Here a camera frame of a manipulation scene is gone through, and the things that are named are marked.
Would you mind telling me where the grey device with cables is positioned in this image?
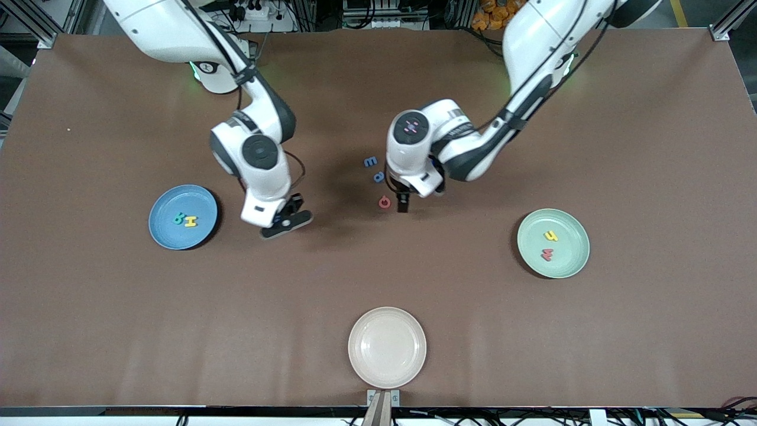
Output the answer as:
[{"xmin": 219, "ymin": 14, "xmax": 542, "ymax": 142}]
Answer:
[{"xmin": 342, "ymin": 0, "xmax": 429, "ymax": 30}]

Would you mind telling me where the orange mesh bag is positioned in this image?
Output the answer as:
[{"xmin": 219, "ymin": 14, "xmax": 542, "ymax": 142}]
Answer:
[{"xmin": 472, "ymin": 0, "xmax": 521, "ymax": 31}]

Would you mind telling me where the aluminium frame profile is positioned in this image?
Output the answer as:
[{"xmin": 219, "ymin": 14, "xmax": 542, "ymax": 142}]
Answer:
[
  {"xmin": 711, "ymin": 0, "xmax": 747, "ymax": 42},
  {"xmin": 0, "ymin": 0, "xmax": 89, "ymax": 49}
]

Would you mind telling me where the white power strip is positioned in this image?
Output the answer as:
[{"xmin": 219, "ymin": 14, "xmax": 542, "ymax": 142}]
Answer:
[{"xmin": 228, "ymin": 0, "xmax": 296, "ymax": 33}]

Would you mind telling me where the green plate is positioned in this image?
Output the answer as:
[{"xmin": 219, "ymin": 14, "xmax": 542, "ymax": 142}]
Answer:
[{"xmin": 517, "ymin": 208, "xmax": 591, "ymax": 279}]

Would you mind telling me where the blue plate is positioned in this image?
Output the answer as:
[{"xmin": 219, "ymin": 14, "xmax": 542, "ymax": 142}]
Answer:
[{"xmin": 148, "ymin": 185, "xmax": 218, "ymax": 250}]

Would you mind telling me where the cream plate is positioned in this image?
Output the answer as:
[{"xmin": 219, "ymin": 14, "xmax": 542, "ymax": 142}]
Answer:
[{"xmin": 348, "ymin": 306, "xmax": 428, "ymax": 389}]

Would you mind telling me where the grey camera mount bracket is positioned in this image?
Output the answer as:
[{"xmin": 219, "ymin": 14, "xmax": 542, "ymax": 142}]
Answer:
[{"xmin": 362, "ymin": 389, "xmax": 401, "ymax": 426}]

